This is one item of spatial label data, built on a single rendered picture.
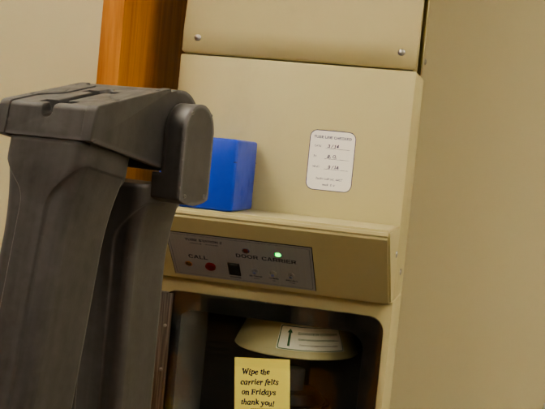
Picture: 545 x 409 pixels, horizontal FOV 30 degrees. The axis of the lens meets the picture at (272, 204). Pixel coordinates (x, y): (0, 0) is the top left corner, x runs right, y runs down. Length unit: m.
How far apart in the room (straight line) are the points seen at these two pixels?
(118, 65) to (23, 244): 0.71
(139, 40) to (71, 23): 0.56
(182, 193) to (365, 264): 0.60
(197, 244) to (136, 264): 0.60
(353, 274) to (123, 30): 0.43
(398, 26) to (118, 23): 0.36
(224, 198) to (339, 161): 0.17
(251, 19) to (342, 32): 0.12
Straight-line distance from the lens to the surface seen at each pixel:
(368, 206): 1.33
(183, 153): 0.68
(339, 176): 1.34
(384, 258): 1.24
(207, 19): 1.39
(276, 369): 1.36
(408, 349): 1.78
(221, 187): 1.26
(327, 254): 1.26
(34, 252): 0.64
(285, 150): 1.35
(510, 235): 1.75
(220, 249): 1.30
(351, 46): 1.34
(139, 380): 0.74
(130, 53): 1.36
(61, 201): 0.64
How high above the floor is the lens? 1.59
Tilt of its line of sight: 3 degrees down
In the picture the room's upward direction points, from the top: 6 degrees clockwise
